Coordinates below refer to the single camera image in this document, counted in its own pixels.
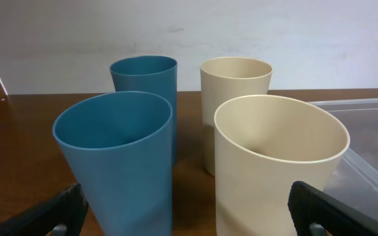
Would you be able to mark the blue plastic cup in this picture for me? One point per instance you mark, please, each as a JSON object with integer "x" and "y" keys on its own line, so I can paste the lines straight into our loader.
{"x": 155, "y": 74}
{"x": 119, "y": 148}

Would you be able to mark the near blue plastic cup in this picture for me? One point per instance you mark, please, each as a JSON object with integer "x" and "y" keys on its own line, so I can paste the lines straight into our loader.
{"x": 119, "y": 148}

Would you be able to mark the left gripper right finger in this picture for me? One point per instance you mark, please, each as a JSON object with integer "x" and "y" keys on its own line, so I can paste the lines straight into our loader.
{"x": 315, "y": 213}

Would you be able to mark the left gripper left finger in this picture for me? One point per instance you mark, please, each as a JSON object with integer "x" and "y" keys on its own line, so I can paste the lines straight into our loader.
{"x": 67, "y": 208}

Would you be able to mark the clear plastic storage container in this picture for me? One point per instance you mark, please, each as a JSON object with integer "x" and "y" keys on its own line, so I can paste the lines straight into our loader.
{"x": 355, "y": 182}

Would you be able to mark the far cream plastic cup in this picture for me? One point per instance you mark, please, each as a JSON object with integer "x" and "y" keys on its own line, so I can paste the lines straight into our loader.
{"x": 222, "y": 79}

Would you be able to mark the cream plastic cup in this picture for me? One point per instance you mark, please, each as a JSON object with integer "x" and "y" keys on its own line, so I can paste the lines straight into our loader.
{"x": 222, "y": 79}
{"x": 263, "y": 144}

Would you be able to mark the far blue plastic cup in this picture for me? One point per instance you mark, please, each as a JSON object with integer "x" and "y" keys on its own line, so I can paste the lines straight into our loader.
{"x": 155, "y": 74}

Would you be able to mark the near cream plastic cup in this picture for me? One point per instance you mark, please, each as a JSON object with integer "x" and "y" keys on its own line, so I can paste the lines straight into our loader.
{"x": 263, "y": 144}

